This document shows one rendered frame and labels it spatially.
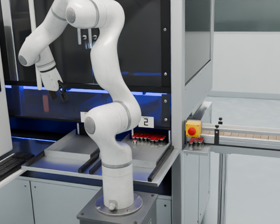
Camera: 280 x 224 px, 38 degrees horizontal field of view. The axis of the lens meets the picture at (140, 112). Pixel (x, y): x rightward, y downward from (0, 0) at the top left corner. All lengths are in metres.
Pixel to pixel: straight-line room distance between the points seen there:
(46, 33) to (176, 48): 0.64
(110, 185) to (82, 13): 0.65
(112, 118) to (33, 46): 0.50
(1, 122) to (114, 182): 1.03
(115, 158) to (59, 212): 1.16
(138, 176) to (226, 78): 4.99
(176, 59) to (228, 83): 4.74
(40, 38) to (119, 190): 0.70
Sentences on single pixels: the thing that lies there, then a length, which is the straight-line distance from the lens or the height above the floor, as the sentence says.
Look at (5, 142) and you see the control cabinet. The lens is 2.45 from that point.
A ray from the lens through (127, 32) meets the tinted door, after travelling 2.08.
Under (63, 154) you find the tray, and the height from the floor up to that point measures 0.90.
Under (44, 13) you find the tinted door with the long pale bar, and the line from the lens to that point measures 2.28.
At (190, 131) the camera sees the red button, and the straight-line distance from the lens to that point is 2.05.
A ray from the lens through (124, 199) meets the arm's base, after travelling 1.60.
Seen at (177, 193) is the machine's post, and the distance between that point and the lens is 2.24.
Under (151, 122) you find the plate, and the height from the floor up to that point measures 1.02.
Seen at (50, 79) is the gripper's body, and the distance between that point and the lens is 1.87.
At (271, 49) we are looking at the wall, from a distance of 6.59.
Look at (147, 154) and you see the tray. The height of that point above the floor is 0.88.
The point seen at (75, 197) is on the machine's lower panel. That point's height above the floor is 0.51.
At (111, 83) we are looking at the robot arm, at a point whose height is 1.36.
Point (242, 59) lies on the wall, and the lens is 6.63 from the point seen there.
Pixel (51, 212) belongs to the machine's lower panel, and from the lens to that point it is 2.65.
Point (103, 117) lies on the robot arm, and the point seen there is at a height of 1.26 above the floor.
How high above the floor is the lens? 1.67
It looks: 16 degrees down
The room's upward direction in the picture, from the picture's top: 2 degrees counter-clockwise
